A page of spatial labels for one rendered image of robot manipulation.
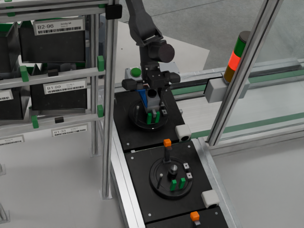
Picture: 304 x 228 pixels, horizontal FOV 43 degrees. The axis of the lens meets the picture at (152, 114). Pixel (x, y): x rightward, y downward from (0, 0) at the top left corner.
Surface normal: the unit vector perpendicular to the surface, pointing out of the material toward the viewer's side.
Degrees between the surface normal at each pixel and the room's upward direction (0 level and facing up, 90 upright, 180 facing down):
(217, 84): 0
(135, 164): 0
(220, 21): 0
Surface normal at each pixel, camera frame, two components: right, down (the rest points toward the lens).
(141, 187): 0.11, -0.60
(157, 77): 0.05, -0.79
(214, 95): 0.29, 0.78
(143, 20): 0.48, 0.00
